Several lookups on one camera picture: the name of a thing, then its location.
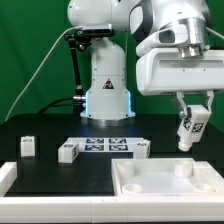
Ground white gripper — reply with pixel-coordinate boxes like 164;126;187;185
136;25;224;119

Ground black camera stand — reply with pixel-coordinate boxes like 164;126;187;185
64;33;85;116

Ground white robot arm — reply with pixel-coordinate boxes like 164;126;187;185
67;0;224;123

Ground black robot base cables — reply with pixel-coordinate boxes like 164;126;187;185
38;97;83;116

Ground white camera cable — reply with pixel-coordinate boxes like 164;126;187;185
4;25;84;122

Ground grey camera on stand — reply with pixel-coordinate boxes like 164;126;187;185
82;23;112;36

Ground white U-shaped fence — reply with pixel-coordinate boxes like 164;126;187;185
0;162;224;223

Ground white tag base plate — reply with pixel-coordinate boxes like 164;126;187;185
67;137;150;152

